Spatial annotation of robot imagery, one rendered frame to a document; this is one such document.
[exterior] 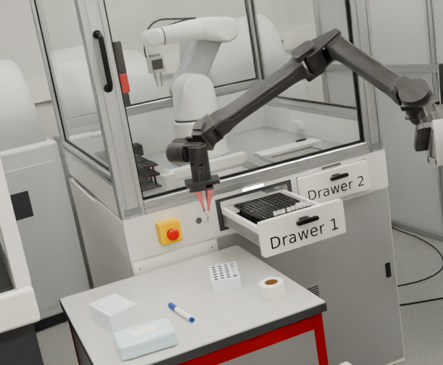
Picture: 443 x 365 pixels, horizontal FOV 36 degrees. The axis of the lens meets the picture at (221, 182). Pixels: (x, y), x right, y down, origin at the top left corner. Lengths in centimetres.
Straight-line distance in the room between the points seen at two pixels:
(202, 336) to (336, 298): 97
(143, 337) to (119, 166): 65
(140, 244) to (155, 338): 58
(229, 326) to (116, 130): 74
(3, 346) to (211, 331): 62
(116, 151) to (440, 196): 242
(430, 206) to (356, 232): 169
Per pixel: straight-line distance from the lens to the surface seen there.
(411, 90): 180
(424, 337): 326
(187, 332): 185
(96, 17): 216
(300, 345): 192
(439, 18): 394
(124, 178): 222
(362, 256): 268
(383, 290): 279
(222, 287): 203
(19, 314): 200
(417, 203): 436
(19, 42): 529
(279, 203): 229
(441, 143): 170
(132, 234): 226
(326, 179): 250
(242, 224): 222
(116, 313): 192
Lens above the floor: 158
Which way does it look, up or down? 15 degrees down
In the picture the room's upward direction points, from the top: 9 degrees counter-clockwise
